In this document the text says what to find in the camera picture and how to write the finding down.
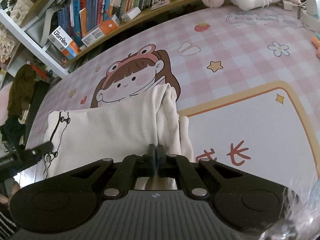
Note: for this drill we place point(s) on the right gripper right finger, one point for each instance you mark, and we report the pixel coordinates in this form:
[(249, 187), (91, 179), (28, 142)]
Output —
[(240, 200)]

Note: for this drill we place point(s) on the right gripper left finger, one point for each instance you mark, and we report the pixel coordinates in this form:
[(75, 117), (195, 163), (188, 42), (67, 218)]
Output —
[(69, 200)]

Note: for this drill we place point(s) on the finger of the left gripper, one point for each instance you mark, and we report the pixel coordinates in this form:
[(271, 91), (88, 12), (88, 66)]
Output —
[(34, 155)]

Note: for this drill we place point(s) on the cream t-shirt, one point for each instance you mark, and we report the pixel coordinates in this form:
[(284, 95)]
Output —
[(116, 130)]

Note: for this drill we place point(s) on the person's left hand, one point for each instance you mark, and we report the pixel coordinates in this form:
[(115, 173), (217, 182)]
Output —
[(6, 200)]

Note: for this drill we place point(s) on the black white striped sleeve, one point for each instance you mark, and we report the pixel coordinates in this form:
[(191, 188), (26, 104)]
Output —
[(7, 226)]

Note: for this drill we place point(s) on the brown jacket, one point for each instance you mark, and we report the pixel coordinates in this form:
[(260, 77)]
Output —
[(22, 90)]

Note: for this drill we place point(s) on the usmile white orange box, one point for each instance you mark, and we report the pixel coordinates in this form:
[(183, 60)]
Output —
[(64, 43)]

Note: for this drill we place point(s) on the pink checkered cartoon tablecloth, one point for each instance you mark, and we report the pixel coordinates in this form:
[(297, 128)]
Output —
[(248, 82)]

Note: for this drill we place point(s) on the white orange flat box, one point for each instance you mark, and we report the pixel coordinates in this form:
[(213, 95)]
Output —
[(101, 30)]

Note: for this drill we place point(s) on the row of leaning books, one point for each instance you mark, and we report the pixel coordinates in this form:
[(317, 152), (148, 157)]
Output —
[(78, 17)]

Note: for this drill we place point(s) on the small white box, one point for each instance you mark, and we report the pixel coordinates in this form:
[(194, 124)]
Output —
[(130, 14)]

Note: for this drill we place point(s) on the orange highlighter pen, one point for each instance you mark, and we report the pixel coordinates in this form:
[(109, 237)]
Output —
[(315, 41)]

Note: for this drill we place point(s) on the white bookshelf frame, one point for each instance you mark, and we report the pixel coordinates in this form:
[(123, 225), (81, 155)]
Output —
[(28, 35)]

